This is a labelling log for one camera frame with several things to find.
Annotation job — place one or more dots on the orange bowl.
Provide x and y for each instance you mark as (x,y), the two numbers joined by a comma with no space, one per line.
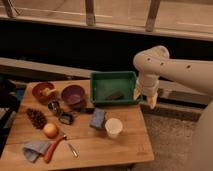
(36,91)

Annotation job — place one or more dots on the blue sponge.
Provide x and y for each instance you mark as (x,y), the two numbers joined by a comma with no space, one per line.
(98,118)

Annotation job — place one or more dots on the yellow apple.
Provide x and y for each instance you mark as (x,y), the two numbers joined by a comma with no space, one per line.
(50,130)

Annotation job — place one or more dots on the small metal cup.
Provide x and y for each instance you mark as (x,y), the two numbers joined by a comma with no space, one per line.
(54,107)

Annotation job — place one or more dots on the white paper cup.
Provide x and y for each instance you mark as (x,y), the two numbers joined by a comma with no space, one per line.
(113,127)

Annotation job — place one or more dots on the small metal tool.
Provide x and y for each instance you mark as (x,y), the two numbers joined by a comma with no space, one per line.
(73,150)

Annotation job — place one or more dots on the brown pine cone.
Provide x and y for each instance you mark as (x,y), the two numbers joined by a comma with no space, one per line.
(37,118)

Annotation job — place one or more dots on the green plastic tray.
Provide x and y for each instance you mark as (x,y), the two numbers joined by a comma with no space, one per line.
(104,84)

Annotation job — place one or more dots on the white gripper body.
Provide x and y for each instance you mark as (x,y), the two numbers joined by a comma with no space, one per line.
(147,84)

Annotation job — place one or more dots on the blue grey cloth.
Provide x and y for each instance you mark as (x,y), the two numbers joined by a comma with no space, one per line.
(32,150)

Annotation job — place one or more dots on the wooden object in bowl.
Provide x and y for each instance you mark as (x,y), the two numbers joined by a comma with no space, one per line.
(47,91)

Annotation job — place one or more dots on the purple bowl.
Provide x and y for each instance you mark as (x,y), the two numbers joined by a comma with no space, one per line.
(73,95)

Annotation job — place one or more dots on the dark brown eraser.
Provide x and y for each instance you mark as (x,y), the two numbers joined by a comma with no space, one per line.
(115,96)

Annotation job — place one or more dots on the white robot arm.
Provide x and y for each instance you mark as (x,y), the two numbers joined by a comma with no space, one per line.
(198,75)

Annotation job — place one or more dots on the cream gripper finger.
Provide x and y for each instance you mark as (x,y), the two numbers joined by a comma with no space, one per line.
(152,101)
(136,93)

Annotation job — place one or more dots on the black binder clip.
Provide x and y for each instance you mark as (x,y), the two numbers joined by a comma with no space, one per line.
(66,118)

